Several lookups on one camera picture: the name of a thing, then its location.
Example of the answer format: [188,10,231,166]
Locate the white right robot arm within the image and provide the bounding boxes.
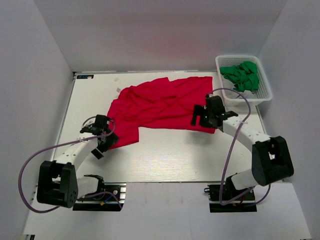
[191,95,294,200]

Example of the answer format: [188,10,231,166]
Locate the red t shirt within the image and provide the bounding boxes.
[107,76,215,149]

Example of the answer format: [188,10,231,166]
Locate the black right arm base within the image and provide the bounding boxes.
[203,183,258,214]

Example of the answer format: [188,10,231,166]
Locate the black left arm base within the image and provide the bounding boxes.
[72,183,127,212]

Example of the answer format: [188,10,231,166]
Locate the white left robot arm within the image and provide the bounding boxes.
[36,115,119,208]

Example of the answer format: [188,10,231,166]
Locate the white plastic basket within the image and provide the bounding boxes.
[215,55,273,107]

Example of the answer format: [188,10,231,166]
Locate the green t shirt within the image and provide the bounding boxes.
[219,61,260,93]

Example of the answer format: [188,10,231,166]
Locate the blue table label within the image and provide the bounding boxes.
[76,74,94,80]

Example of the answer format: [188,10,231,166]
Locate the grey t shirt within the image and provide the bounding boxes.
[222,78,256,99]

